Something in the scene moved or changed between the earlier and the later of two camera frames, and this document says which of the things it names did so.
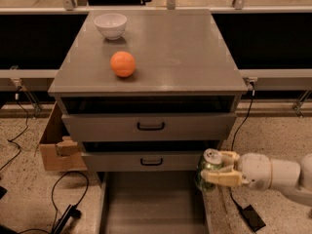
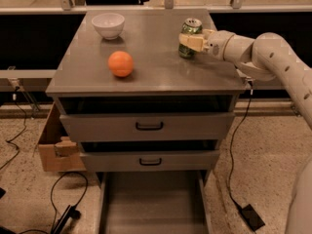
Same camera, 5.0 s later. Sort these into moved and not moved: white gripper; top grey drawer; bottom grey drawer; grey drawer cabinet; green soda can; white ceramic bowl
Moved: white gripper; green soda can
Not moved: grey drawer cabinet; white ceramic bowl; bottom grey drawer; top grey drawer
